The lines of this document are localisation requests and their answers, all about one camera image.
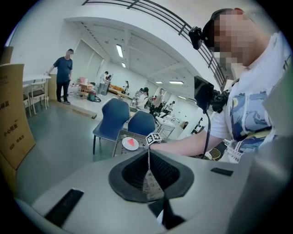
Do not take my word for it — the black metal railing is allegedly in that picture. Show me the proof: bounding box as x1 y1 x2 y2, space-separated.
81 0 228 91

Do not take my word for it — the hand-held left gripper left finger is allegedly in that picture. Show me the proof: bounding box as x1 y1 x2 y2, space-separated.
108 149 150 204

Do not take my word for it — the white metal cart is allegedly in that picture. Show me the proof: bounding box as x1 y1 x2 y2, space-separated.
157 115 177 139

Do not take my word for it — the green bag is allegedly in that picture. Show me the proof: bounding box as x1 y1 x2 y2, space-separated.
87 90 102 103

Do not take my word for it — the white framed chair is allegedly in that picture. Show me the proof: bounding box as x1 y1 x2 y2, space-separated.
30 81 50 115

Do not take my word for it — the black head-mounted camera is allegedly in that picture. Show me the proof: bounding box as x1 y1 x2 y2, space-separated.
188 26 205 51

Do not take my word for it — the white round plate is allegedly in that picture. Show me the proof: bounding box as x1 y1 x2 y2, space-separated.
121 137 140 151

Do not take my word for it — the white table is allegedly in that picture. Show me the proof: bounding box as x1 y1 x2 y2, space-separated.
22 74 52 116

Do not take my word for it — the black device cable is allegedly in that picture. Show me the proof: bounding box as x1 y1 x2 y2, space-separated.
201 110 212 160

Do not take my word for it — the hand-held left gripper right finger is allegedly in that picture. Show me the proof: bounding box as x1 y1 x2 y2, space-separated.
149 150 195 200

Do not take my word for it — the black chest-mounted device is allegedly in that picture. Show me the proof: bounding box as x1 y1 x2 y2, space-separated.
194 75 230 114

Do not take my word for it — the person's head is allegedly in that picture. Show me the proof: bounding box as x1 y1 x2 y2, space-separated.
202 8 273 68

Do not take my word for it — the blue plastic chair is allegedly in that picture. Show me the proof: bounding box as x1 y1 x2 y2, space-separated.
92 98 131 155
126 111 157 139

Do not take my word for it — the orange sofa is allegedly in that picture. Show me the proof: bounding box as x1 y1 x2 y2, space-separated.
108 84 126 95

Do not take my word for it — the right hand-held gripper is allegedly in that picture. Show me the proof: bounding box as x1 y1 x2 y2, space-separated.
145 132 163 148

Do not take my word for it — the person's white printed shirt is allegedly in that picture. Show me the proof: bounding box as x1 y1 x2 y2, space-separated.
209 31 293 164

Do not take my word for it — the pink wooden furniture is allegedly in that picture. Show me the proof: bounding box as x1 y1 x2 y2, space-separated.
78 77 95 98

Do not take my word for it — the large cardboard box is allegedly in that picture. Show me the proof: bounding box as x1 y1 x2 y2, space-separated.
0 46 37 171

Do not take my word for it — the person's right forearm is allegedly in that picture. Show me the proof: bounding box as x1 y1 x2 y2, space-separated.
150 131 222 159

